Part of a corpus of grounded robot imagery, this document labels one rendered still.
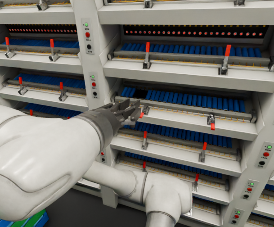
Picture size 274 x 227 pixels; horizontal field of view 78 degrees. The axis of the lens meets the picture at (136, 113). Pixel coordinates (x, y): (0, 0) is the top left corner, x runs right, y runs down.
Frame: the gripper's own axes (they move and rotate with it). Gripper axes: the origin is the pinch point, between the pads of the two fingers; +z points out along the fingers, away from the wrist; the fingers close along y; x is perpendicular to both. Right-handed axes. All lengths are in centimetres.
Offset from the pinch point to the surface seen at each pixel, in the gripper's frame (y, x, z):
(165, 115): -9.6, 7.6, 17.7
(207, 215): -37, 64, 29
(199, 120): -22.9, 7.3, 18.2
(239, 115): -36.7, 3.7, 20.0
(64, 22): 33.2, -26.0, 10.4
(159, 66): -5.5, -12.0, 15.2
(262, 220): -63, 60, 32
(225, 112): -31.9, 3.3, 20.3
